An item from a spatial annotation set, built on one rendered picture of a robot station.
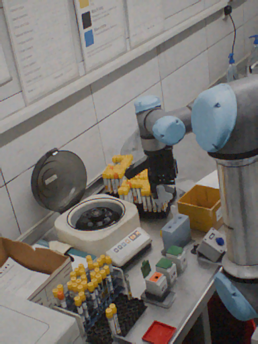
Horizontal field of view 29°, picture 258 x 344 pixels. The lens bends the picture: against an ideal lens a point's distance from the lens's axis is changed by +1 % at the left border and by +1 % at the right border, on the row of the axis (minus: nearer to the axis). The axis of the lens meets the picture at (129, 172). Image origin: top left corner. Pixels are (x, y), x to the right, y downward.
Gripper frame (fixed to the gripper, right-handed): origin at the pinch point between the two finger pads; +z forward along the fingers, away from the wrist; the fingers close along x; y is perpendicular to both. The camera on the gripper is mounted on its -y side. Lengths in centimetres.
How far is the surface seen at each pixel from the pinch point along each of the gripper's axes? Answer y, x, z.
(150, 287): 0.2, -26.4, 10.9
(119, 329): -5.9, -39.7, 13.0
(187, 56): -3, 123, -11
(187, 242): 7.3, -0.3, 15.5
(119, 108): -26, 62, -9
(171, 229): 4.0, -5.2, 6.4
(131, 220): -10.0, -0.3, 6.1
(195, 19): 3, 126, -28
